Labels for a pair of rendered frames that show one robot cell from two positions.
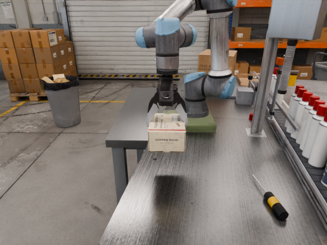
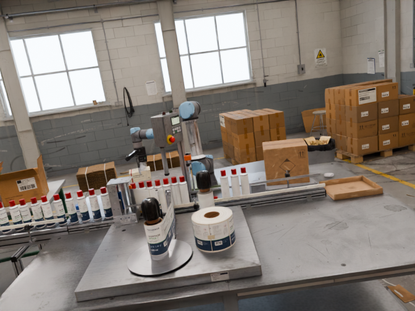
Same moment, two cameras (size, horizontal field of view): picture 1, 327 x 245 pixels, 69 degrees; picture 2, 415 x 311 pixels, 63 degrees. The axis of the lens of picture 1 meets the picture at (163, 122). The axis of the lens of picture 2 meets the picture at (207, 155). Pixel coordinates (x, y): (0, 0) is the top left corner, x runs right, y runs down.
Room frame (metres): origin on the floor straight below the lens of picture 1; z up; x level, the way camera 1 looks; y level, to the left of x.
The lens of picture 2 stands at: (0.83, -2.67, 1.70)
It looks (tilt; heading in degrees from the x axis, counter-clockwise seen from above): 14 degrees down; 80
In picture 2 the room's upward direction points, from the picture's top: 8 degrees counter-clockwise
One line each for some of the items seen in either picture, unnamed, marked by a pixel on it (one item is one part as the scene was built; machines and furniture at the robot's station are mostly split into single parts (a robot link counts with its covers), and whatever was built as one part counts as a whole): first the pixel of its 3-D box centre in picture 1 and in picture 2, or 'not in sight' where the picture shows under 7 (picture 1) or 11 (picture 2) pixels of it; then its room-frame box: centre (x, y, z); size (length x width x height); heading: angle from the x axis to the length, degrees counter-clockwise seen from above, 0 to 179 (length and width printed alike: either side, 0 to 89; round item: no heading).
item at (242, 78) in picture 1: (253, 79); (349, 187); (2.06, -0.79, 0.85); 0.30 x 0.26 x 0.04; 170
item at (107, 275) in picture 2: not in sight; (173, 244); (0.88, -1.03, 0.86); 0.80 x 0.67 x 0.05; 170
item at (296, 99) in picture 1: (297, 111); (176, 192); (0.97, -0.59, 0.98); 0.05 x 0.05 x 0.20
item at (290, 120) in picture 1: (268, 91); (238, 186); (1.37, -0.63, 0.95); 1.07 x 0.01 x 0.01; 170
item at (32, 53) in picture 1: (42, 61); (370, 118); (4.51, 2.25, 0.57); 1.20 x 0.85 x 1.14; 1
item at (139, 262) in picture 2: not in sight; (160, 256); (0.80, -1.17, 0.89); 0.31 x 0.31 x 0.01
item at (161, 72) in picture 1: (167, 86); (140, 154); (0.79, -0.01, 1.15); 0.09 x 0.08 x 0.12; 179
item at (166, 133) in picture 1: (167, 131); (140, 174); (0.76, -0.01, 0.99); 0.16 x 0.12 x 0.07; 179
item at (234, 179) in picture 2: (277, 87); (235, 184); (1.35, -0.66, 0.98); 0.05 x 0.05 x 0.20
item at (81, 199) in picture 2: not in sight; (83, 205); (0.38, -0.48, 0.98); 0.05 x 0.05 x 0.20
